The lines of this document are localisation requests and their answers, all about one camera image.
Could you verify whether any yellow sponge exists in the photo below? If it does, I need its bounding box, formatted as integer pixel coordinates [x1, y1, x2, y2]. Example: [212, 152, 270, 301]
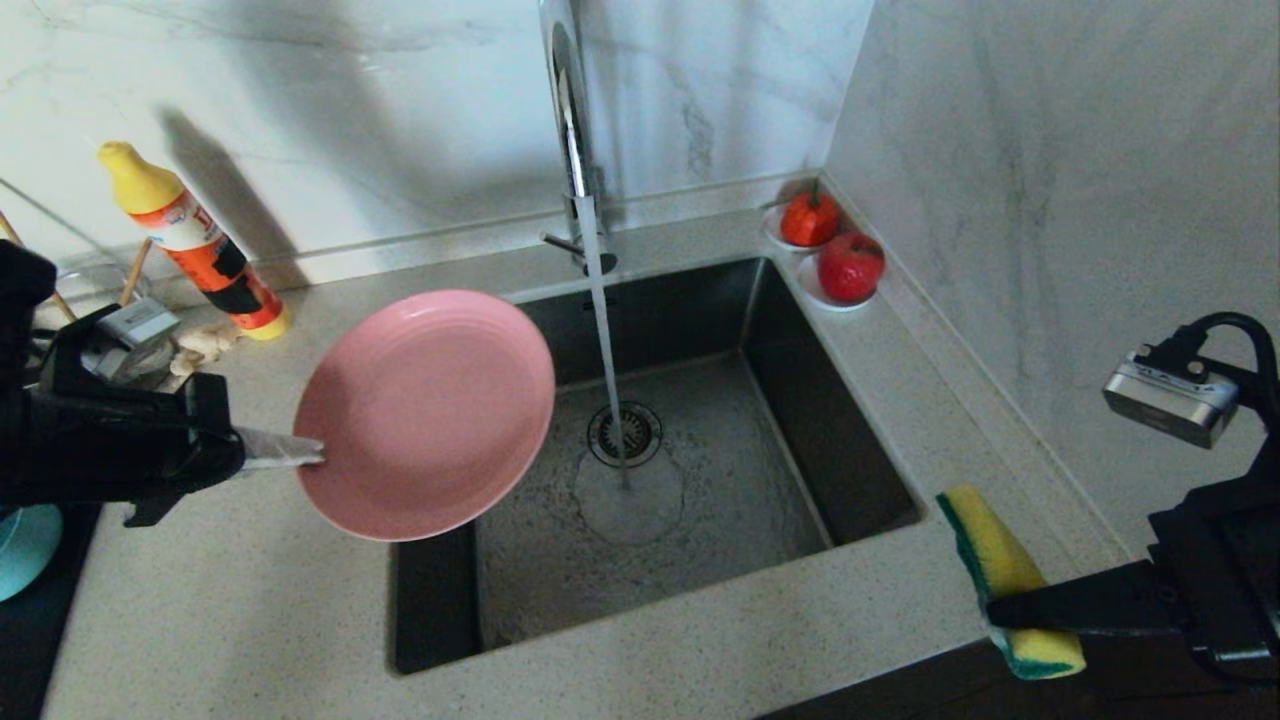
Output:
[937, 485, 1086, 681]

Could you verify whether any teal blue bowl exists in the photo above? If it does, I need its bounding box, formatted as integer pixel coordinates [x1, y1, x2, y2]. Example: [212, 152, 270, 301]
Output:
[0, 505, 63, 603]

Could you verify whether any pink round plate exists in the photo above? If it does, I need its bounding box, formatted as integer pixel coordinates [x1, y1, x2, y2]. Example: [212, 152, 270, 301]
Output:
[293, 290, 556, 542]

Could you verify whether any wooden chopstick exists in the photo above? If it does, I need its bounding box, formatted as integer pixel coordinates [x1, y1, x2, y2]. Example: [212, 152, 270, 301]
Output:
[120, 238, 153, 306]
[0, 215, 78, 323]

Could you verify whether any orange detergent bottle yellow cap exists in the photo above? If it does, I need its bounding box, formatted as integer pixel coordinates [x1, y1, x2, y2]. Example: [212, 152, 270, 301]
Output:
[98, 140, 293, 341]

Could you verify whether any metal sink drain strainer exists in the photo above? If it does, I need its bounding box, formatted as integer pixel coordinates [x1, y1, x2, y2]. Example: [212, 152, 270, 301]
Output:
[586, 402, 663, 469]

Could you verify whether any stainless steel sink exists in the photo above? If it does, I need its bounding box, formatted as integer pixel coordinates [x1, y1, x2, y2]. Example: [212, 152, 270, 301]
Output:
[393, 257, 921, 677]

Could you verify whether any garlic bulb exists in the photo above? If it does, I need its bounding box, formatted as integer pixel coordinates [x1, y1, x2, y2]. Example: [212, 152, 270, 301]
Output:
[170, 325, 243, 379]

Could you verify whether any black induction cooktop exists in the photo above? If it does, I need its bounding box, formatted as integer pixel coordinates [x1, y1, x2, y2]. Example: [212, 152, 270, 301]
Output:
[0, 500, 101, 720]

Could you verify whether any red apple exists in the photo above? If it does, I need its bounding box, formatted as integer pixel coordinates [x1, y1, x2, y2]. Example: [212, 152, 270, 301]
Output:
[817, 233, 886, 304]

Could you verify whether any small white dish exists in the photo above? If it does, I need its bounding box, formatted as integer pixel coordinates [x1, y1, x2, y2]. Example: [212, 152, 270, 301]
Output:
[797, 255, 881, 313]
[762, 203, 841, 253]

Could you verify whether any chrome faucet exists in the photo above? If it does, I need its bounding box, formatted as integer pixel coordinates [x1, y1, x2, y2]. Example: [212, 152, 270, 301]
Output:
[538, 0, 618, 279]

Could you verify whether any red tomato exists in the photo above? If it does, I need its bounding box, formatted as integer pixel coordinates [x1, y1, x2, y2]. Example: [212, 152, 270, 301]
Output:
[780, 185, 841, 248]

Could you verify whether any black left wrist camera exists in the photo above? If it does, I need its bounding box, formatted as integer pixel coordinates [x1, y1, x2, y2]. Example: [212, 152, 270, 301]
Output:
[40, 298, 183, 393]

